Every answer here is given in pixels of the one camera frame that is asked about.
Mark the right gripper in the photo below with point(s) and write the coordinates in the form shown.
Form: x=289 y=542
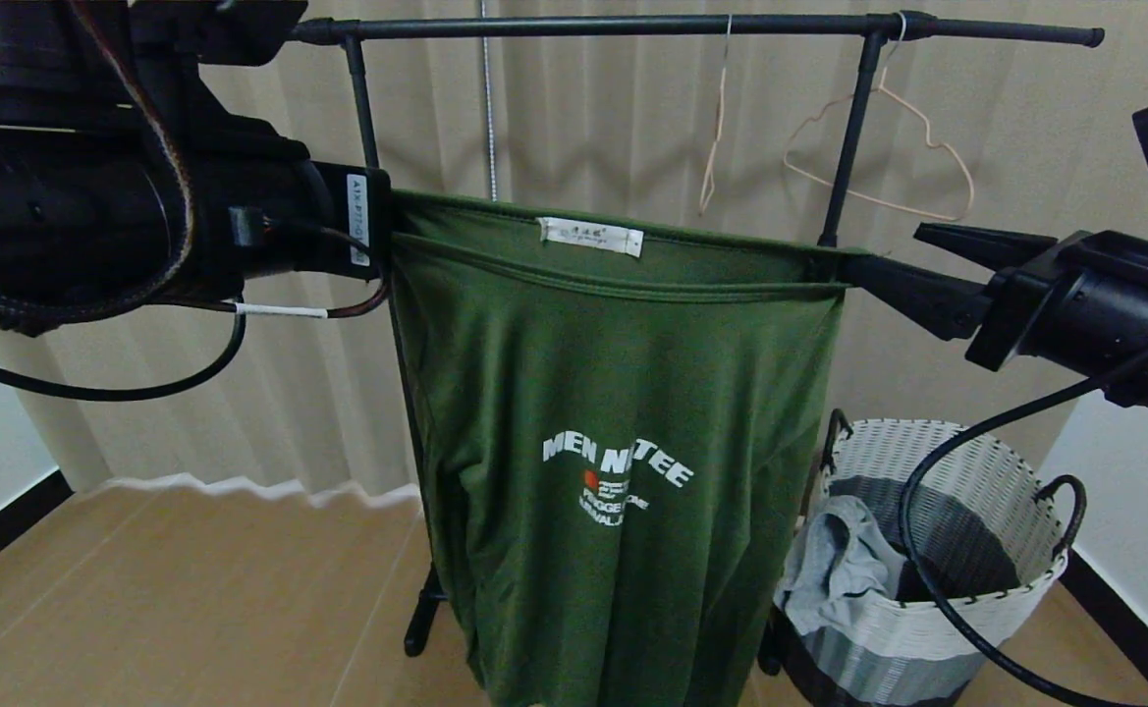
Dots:
x=1104 y=304

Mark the pale grey garment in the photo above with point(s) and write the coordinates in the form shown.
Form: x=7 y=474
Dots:
x=839 y=579

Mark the black clothes rack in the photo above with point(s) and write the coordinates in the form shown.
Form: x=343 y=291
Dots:
x=632 y=25

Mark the pink clothes hanger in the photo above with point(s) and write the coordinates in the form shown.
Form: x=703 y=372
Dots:
x=718 y=118
x=905 y=106

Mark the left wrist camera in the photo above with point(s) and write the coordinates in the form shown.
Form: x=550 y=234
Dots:
x=220 y=29

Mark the beige curtain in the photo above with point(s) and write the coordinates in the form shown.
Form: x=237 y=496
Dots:
x=632 y=118

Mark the white laundry basket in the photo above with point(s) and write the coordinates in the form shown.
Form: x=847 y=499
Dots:
x=976 y=609

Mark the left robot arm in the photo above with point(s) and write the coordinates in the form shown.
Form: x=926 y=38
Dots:
x=24 y=59

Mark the green printed shirt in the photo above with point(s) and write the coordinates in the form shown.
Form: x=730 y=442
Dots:
x=613 y=373

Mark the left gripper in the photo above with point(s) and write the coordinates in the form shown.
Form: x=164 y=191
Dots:
x=92 y=216

